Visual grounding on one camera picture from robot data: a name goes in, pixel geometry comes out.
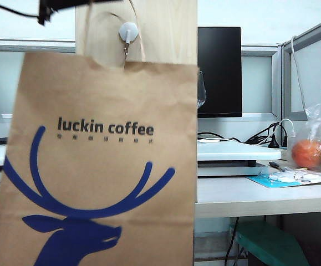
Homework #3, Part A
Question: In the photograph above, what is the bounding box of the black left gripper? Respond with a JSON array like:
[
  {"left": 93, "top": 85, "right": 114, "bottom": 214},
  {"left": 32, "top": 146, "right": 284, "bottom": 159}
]
[{"left": 37, "top": 0, "right": 124, "bottom": 27}]

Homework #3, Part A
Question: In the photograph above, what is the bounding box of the brown luckin coffee paper bag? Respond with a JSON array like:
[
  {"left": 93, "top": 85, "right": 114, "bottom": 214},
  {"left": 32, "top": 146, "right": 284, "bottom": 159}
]
[{"left": 0, "top": 0, "right": 201, "bottom": 266}]

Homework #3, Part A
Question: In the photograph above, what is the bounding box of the blue hook packaging card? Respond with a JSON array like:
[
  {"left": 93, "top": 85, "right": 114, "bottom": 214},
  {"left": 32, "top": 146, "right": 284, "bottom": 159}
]
[{"left": 246, "top": 168, "right": 321, "bottom": 190}]

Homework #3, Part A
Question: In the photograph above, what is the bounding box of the clear plastic bag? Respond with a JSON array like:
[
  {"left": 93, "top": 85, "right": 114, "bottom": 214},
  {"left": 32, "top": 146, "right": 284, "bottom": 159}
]
[{"left": 287, "top": 74, "right": 321, "bottom": 175}]

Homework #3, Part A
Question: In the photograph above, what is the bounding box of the light wooden board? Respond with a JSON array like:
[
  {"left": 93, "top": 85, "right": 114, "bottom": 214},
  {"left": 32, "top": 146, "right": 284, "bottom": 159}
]
[{"left": 75, "top": 0, "right": 200, "bottom": 67}]

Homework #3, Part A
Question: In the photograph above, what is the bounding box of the clear wine glass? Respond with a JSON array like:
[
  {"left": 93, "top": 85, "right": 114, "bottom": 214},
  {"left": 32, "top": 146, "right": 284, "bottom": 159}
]
[{"left": 197, "top": 71, "right": 207, "bottom": 109}]

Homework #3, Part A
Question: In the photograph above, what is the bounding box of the black computer monitor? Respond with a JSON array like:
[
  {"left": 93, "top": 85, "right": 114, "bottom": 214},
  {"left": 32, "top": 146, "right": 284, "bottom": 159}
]
[{"left": 197, "top": 26, "right": 243, "bottom": 119}]

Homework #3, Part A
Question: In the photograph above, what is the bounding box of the black pen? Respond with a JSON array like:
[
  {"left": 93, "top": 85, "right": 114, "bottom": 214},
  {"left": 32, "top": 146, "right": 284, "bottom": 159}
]
[{"left": 268, "top": 161, "right": 286, "bottom": 171}]

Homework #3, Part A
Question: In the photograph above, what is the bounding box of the orange ball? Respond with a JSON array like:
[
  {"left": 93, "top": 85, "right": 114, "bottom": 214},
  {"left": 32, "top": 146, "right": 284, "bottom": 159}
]
[{"left": 291, "top": 139, "right": 321, "bottom": 170}]

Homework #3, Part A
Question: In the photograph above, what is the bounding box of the green plastic stool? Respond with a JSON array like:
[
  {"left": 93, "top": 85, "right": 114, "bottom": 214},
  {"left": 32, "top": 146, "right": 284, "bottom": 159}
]
[{"left": 229, "top": 220, "right": 311, "bottom": 266}]

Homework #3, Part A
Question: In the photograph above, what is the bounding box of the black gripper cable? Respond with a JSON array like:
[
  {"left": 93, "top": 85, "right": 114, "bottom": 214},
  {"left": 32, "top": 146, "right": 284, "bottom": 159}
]
[{"left": 0, "top": 1, "right": 40, "bottom": 19}]

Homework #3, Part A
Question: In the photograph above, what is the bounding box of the white adhesive wall hook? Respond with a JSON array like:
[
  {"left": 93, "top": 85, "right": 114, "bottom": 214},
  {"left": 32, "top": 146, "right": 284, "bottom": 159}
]
[{"left": 118, "top": 22, "right": 140, "bottom": 57}]

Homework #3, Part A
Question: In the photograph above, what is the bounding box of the grey office partition frame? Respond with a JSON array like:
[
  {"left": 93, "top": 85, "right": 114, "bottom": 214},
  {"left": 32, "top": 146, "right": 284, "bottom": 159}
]
[{"left": 276, "top": 13, "right": 321, "bottom": 147}]

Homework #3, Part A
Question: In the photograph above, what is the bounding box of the black power cable bundle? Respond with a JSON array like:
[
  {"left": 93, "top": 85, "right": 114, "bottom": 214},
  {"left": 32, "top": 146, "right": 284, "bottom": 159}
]
[{"left": 244, "top": 121, "right": 288, "bottom": 149}]

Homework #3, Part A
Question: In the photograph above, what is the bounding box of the white hanging cable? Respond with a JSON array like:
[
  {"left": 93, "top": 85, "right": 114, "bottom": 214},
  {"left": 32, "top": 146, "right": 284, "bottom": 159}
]
[{"left": 290, "top": 35, "right": 309, "bottom": 117}]

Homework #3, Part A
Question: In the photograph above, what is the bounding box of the white short looped cable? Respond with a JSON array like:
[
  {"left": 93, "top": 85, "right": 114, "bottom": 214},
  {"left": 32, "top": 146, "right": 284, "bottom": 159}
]
[{"left": 279, "top": 118, "right": 297, "bottom": 138}]

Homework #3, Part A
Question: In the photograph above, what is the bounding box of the black cable under table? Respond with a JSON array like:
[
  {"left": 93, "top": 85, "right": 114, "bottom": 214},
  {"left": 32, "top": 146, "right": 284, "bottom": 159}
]
[{"left": 223, "top": 217, "right": 240, "bottom": 266}]

